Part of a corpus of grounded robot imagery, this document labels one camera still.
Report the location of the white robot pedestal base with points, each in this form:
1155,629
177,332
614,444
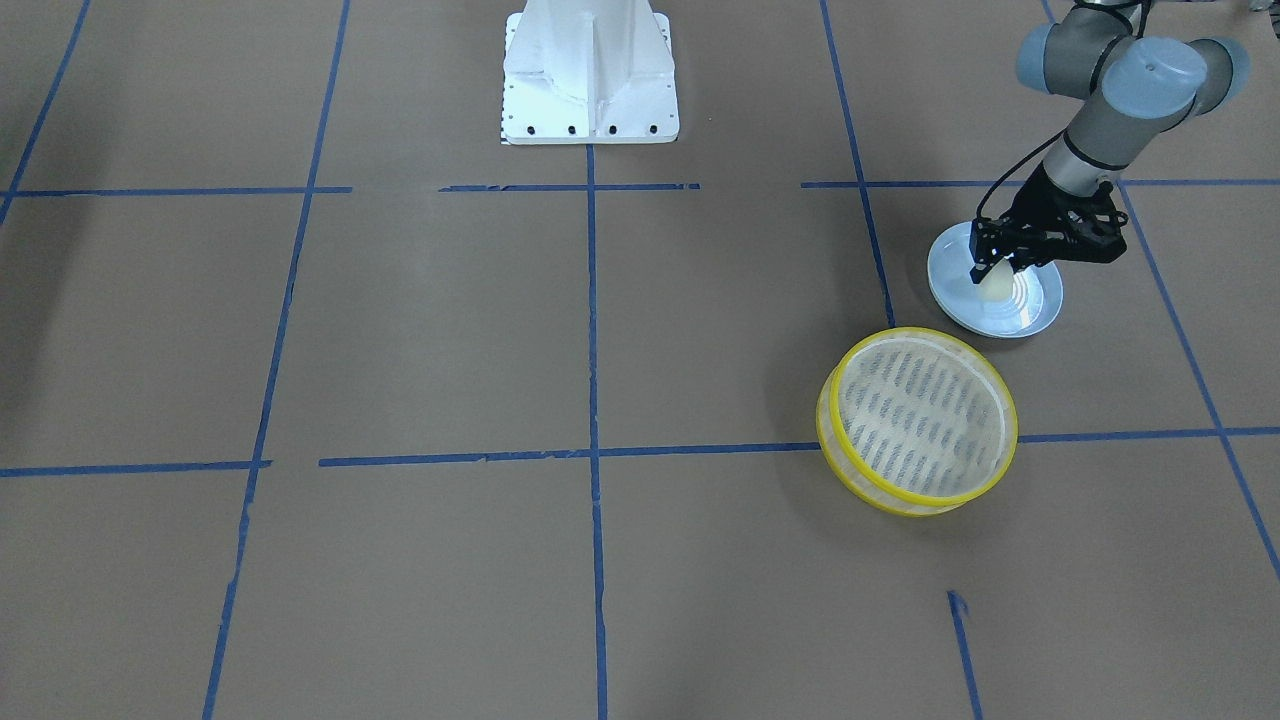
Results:
588,72

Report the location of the light blue plate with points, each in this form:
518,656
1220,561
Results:
1034,307

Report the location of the yellow bamboo steamer basket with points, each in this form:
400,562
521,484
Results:
916,423

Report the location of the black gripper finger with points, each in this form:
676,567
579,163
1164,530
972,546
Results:
983,241
983,268

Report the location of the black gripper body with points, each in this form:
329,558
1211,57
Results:
1033,211

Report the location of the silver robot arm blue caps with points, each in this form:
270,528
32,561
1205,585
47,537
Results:
1133,87

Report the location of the white steamed bun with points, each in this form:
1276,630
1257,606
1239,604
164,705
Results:
998,285

